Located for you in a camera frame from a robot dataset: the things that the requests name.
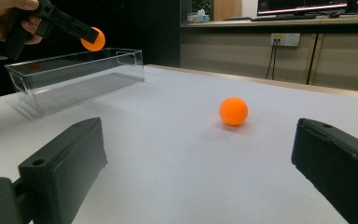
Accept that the tissue box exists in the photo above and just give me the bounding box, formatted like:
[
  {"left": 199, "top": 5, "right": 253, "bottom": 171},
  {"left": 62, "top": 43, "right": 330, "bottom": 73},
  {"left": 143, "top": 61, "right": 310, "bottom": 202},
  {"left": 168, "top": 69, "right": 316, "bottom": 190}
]
[{"left": 186, "top": 8, "right": 211, "bottom": 24}]

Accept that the computer monitor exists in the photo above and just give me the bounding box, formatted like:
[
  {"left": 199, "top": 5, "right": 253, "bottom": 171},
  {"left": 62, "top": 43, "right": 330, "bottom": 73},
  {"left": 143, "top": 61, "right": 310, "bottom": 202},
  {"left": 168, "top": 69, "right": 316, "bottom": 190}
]
[{"left": 256, "top": 0, "right": 350, "bottom": 17}]

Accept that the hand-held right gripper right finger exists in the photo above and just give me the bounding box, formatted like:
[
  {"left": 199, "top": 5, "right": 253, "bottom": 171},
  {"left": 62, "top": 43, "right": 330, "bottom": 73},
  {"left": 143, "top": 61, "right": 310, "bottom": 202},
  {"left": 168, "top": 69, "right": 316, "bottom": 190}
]
[{"left": 291, "top": 118, "right": 358, "bottom": 224}]

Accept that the black power cable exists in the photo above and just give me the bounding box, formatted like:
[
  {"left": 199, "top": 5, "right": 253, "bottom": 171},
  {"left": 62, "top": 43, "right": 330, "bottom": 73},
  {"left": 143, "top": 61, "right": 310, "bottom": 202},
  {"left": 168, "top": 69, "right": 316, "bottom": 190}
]
[
  {"left": 271, "top": 41, "right": 280, "bottom": 80},
  {"left": 265, "top": 41, "right": 278, "bottom": 80}
]

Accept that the wooden panel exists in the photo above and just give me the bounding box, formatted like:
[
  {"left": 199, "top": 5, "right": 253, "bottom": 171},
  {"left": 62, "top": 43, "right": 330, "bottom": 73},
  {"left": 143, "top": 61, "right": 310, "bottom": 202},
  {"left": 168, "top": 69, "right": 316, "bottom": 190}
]
[{"left": 213, "top": 0, "right": 243, "bottom": 22}]

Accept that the clear plastic box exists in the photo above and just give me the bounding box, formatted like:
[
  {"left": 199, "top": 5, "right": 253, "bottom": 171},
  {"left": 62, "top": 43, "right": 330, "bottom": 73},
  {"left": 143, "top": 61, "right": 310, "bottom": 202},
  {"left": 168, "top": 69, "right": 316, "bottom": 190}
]
[{"left": 4, "top": 47, "right": 146, "bottom": 118}]

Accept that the green plant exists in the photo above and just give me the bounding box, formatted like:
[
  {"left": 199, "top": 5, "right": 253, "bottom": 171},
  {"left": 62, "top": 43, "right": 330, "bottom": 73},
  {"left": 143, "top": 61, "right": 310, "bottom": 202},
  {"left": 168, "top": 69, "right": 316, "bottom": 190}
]
[{"left": 191, "top": 0, "right": 214, "bottom": 14}]

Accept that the white wall socket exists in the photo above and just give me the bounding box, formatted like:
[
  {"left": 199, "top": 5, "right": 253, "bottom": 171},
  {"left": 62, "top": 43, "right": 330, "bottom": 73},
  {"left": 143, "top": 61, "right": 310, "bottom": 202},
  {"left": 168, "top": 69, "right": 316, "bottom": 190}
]
[{"left": 269, "top": 33, "right": 301, "bottom": 48}]

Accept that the orange table tennis ball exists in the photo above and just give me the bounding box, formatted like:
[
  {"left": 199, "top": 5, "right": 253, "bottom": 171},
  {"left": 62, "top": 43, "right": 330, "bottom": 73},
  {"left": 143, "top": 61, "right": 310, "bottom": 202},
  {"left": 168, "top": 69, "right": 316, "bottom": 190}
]
[
  {"left": 218, "top": 96, "right": 250, "bottom": 127},
  {"left": 80, "top": 26, "right": 106, "bottom": 52}
]

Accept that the black keyboard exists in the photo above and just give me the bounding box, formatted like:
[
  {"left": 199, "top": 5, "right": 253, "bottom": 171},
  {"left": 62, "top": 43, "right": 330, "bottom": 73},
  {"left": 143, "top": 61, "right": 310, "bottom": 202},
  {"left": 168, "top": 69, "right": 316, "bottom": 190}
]
[{"left": 250, "top": 12, "right": 320, "bottom": 22}]

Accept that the wooden office counter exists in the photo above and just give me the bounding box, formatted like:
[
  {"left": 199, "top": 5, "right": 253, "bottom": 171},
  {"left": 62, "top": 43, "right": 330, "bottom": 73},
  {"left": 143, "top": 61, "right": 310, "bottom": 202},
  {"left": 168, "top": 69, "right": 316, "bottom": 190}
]
[{"left": 180, "top": 15, "right": 358, "bottom": 94}]

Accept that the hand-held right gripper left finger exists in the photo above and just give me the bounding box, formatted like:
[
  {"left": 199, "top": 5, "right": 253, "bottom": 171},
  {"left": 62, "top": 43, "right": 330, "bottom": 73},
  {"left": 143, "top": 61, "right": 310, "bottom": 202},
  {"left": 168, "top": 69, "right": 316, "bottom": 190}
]
[{"left": 18, "top": 117, "right": 109, "bottom": 224}]

